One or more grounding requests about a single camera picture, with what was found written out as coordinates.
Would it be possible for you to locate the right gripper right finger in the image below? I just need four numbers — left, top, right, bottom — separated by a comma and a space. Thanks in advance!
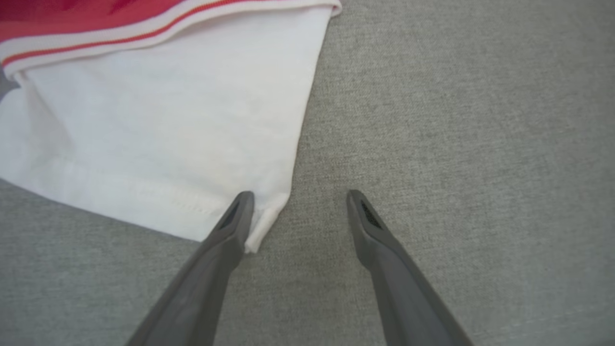
346, 189, 474, 346

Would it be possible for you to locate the red white basketball jersey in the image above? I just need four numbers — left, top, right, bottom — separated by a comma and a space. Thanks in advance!
0, 0, 343, 254

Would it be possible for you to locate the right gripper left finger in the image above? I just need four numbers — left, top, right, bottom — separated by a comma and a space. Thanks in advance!
126, 191, 255, 346

